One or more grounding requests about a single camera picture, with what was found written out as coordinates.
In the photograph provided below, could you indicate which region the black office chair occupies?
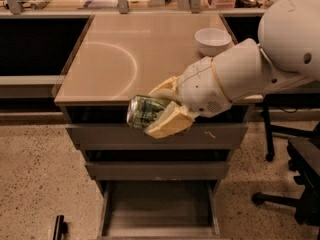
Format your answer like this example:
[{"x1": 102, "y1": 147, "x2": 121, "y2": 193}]
[{"x1": 249, "y1": 133, "x2": 319, "y2": 240}]

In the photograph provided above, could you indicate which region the top grey drawer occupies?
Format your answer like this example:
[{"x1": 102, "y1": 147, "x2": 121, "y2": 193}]
[{"x1": 67, "y1": 123, "x2": 247, "y2": 150}]

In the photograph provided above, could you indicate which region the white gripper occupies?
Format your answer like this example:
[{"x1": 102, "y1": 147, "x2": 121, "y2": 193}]
[{"x1": 144, "y1": 57, "x2": 232, "y2": 139}]

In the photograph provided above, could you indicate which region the grey drawer cabinet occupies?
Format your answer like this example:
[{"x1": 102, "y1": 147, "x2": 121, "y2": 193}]
[{"x1": 51, "y1": 12, "x2": 267, "y2": 240}]

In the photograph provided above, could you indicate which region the middle grey drawer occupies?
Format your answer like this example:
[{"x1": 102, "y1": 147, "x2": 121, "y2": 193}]
[{"x1": 85, "y1": 161, "x2": 229, "y2": 181}]

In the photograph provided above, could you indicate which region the green soda can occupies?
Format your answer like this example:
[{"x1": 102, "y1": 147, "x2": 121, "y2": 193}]
[{"x1": 127, "y1": 95, "x2": 170, "y2": 129}]

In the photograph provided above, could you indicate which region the white bowl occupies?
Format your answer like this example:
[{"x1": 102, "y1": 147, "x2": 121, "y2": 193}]
[{"x1": 195, "y1": 28, "x2": 232, "y2": 57}]

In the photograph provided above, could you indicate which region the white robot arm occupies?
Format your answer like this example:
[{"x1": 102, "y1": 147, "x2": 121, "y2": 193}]
[{"x1": 145, "y1": 0, "x2": 320, "y2": 139}]

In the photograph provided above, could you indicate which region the black object on floor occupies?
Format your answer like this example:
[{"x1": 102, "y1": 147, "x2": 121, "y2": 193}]
[{"x1": 53, "y1": 215, "x2": 68, "y2": 240}]

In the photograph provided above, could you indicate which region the black desk leg with caster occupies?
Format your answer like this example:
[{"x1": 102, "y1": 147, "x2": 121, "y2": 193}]
[{"x1": 262, "y1": 102, "x2": 275, "y2": 162}]

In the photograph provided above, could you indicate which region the open bottom grey drawer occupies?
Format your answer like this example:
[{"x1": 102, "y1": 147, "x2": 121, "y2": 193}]
[{"x1": 97, "y1": 181, "x2": 220, "y2": 240}]

